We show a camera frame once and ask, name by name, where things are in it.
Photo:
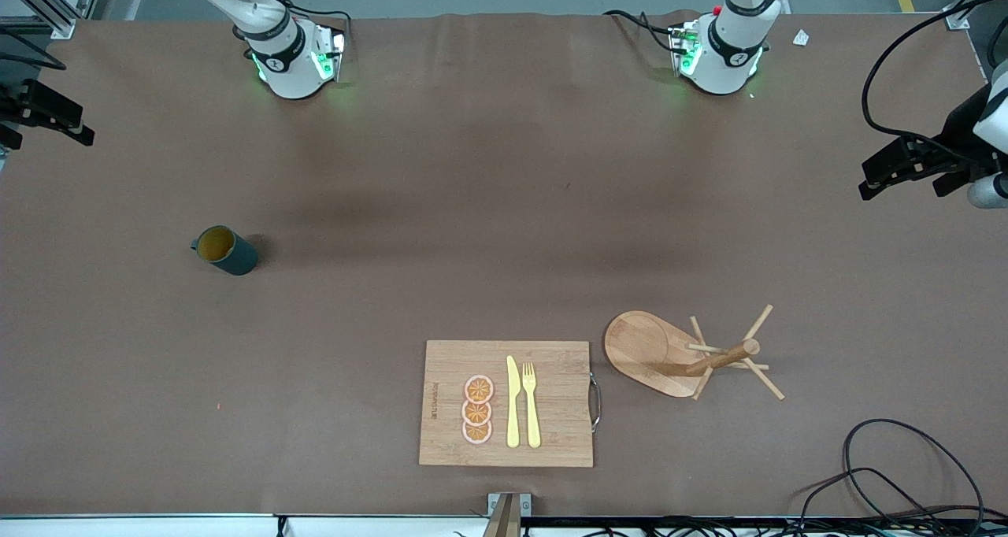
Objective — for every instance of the three orange slices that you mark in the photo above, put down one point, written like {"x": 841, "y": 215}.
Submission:
{"x": 479, "y": 388}

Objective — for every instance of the brown table cover sheet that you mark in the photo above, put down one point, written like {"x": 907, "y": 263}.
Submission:
{"x": 315, "y": 340}

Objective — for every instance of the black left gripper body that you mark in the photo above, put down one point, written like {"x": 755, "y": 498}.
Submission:
{"x": 959, "y": 131}

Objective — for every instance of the yellow plastic fork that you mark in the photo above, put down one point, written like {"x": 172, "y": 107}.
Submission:
{"x": 532, "y": 411}

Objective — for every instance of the small white paper scrap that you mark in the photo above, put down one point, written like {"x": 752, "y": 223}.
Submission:
{"x": 801, "y": 38}

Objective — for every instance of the yellow plastic knife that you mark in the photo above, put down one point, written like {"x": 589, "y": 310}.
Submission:
{"x": 513, "y": 403}

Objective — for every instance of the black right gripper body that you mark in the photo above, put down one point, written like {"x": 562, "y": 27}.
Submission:
{"x": 17, "y": 101}

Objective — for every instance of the metal table edge bracket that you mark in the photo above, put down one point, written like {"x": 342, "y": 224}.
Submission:
{"x": 508, "y": 513}

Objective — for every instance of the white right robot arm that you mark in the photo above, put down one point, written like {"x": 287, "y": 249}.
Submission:
{"x": 291, "y": 64}

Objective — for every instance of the dark green ribbed cup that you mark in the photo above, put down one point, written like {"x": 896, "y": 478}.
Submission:
{"x": 232, "y": 253}

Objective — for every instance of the wooden mug rack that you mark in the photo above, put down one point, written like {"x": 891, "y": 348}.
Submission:
{"x": 650, "y": 348}

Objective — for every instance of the aluminium frame post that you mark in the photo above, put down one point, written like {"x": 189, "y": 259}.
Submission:
{"x": 47, "y": 9}
{"x": 969, "y": 5}

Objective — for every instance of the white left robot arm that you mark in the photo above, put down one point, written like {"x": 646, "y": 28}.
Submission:
{"x": 724, "y": 57}

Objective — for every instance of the wooden cutting board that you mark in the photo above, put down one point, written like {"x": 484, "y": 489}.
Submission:
{"x": 449, "y": 379}

